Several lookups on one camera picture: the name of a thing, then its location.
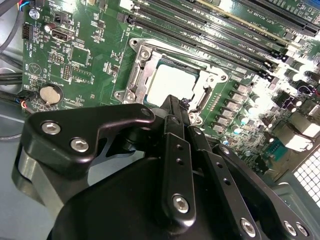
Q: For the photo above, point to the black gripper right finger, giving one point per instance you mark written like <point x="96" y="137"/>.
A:
<point x="220" y="175"/>

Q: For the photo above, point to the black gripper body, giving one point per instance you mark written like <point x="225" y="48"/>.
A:
<point x="112" y="205"/>

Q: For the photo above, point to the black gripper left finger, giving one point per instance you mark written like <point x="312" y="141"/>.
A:
<point x="62" y="125"/>

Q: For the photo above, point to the metal socket cover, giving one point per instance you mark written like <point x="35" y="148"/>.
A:
<point x="146" y="75"/>

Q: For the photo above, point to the silver CPU chip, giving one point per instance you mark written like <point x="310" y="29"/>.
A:
<point x="172" y="82"/>

